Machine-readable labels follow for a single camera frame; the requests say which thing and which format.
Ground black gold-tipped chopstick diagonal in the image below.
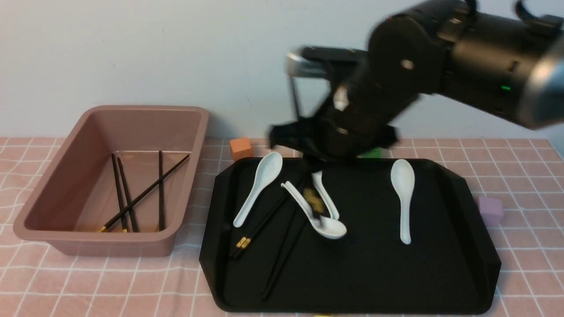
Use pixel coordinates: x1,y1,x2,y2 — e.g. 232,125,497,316
98,154,191,232

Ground pink cube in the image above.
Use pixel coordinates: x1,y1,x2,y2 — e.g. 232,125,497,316
478,196,505,227

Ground black chopstick in bin upright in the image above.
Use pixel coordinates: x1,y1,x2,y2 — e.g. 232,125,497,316
158,151,165,231

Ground plain black chopstick tray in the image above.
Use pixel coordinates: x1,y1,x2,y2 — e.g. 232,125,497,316
260,203,306,301

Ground white spoon sideways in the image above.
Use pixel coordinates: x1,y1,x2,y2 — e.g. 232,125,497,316
280,181,347,240

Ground orange cube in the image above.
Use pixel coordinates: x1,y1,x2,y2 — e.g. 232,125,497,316
229,138,254,161

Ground green cube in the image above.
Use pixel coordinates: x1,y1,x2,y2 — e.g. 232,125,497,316
357,147,382,159

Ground pink checked tablecloth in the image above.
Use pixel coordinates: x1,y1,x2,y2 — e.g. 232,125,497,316
0,137,563,317

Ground black chopstick in bin left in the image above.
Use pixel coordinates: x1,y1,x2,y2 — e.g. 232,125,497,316
111,153,129,233

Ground white spoon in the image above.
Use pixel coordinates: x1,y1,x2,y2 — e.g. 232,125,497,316
390,159,415,245
312,170,340,220
232,152,283,228

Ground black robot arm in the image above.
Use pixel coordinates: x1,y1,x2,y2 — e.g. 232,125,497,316
268,0,564,171

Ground pink plastic bin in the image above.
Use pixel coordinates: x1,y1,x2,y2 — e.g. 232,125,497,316
13,106,210,258

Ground black plastic tray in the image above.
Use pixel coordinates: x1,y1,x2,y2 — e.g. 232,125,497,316
200,157,501,315

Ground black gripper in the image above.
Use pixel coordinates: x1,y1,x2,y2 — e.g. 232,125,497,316
269,119,398,174

